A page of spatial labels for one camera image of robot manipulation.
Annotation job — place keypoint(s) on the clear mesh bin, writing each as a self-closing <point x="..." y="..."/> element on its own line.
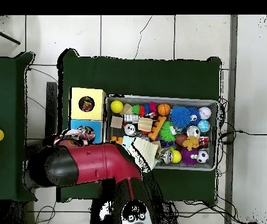
<point x="194" y="100"/>

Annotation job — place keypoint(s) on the white cloth with colourful spots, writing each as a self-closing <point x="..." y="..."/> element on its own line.
<point x="86" y="134"/>

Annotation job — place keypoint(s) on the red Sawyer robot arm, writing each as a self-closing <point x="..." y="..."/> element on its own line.
<point x="95" y="161"/>

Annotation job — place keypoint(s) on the brown plush teddy bear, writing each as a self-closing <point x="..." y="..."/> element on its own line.
<point x="191" y="142"/>

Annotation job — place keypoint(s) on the small orange basketball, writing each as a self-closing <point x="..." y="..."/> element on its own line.
<point x="164" y="109"/>

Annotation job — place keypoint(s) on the black padded upright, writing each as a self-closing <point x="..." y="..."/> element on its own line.
<point x="51" y="105"/>

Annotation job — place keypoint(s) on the dark green side table cloth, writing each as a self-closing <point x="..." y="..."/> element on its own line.
<point x="2" y="182"/>

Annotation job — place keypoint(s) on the ridged wooden block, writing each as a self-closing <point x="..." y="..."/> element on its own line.
<point x="145" y="124"/>

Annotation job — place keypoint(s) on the wooden box with three holes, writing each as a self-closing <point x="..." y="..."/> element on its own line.
<point x="95" y="112"/>

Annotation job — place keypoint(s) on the large blue spiky ball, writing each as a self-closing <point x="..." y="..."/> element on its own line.
<point x="181" y="116"/>

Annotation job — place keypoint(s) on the cream muslin cloth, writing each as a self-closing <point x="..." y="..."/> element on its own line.
<point x="147" y="149"/>

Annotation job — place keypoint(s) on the large yellow ball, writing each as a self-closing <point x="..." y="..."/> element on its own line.
<point x="116" y="106"/>

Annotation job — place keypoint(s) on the black tripod leg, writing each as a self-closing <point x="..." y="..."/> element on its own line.
<point x="4" y="36"/>

